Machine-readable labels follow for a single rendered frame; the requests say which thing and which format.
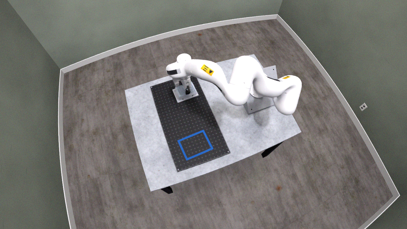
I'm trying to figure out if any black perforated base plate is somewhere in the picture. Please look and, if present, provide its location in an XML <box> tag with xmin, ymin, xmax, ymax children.
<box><xmin>150</xmin><ymin>76</ymin><xmax>231</xmax><ymax>172</ymax></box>

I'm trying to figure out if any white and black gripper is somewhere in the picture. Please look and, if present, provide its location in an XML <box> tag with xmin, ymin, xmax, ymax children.
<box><xmin>181</xmin><ymin>77</ymin><xmax>191</xmax><ymax>95</ymax></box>

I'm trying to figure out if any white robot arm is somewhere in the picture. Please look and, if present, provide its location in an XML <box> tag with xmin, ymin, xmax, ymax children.
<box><xmin>166</xmin><ymin>53</ymin><xmax>302</xmax><ymax>115</ymax></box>

